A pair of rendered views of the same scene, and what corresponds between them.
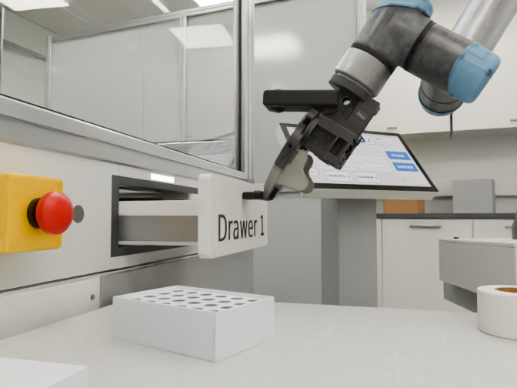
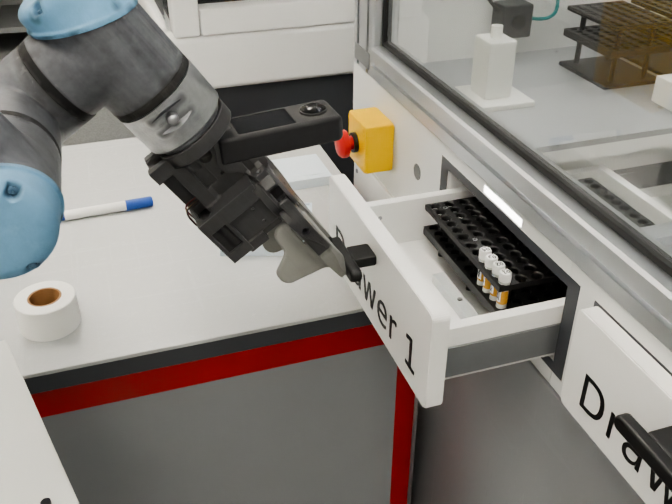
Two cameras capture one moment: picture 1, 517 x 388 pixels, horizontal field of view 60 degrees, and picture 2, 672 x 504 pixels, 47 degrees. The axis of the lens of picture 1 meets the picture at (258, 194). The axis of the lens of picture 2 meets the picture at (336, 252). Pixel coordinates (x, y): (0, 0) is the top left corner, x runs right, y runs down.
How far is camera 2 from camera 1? 1.38 m
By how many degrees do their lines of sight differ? 137
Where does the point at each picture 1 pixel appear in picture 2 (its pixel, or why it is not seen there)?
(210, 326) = not seen: hidden behind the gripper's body
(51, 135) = (403, 95)
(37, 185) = (355, 124)
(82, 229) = (419, 187)
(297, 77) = not seen: outside the picture
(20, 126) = (390, 83)
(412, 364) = (128, 254)
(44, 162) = (402, 115)
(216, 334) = not seen: hidden behind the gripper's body
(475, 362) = (95, 266)
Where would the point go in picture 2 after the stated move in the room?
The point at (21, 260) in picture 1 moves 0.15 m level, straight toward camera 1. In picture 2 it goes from (391, 176) to (301, 155)
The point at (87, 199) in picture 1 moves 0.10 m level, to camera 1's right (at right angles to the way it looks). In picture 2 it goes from (423, 164) to (359, 184)
